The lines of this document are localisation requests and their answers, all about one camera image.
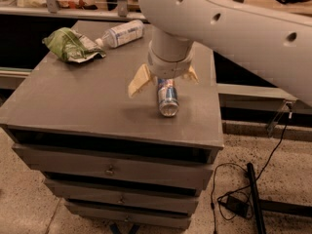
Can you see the green chip bag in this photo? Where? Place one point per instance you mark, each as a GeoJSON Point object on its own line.
{"type": "Point", "coordinates": [70, 46]}

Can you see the bottom grey drawer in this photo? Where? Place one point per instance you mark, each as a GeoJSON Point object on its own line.
{"type": "Point", "coordinates": [133, 216]}

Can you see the top grey drawer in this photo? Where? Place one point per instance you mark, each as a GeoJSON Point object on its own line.
{"type": "Point", "coordinates": [115, 166]}

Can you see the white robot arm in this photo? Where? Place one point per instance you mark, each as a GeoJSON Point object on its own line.
{"type": "Point", "coordinates": [273, 45]}

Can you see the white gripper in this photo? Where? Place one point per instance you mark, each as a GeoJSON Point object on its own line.
{"type": "Point", "coordinates": [170, 67]}

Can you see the black power adapter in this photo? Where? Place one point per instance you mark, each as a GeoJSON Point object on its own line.
{"type": "Point", "coordinates": [237, 206]}

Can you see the clear plastic water bottle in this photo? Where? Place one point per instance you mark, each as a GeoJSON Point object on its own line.
{"type": "Point", "coordinates": [122, 34]}

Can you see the redbull can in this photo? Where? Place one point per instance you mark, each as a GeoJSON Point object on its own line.
{"type": "Point", "coordinates": [167, 97]}

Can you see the black metal floor bar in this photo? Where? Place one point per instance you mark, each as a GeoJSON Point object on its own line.
{"type": "Point", "coordinates": [260, 226]}

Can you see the middle grey drawer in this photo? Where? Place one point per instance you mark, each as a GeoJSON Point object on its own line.
{"type": "Point", "coordinates": [119, 196]}

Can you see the grey drawer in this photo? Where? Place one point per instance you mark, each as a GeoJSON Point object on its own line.
{"type": "Point", "coordinates": [119, 196]}
{"type": "Point", "coordinates": [133, 216]}
{"type": "Point", "coordinates": [115, 166]}

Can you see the grey metal window rail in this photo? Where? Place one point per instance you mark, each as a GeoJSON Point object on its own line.
{"type": "Point", "coordinates": [77, 14]}

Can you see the grey drawer cabinet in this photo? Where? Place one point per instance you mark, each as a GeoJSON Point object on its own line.
{"type": "Point", "coordinates": [86, 106]}

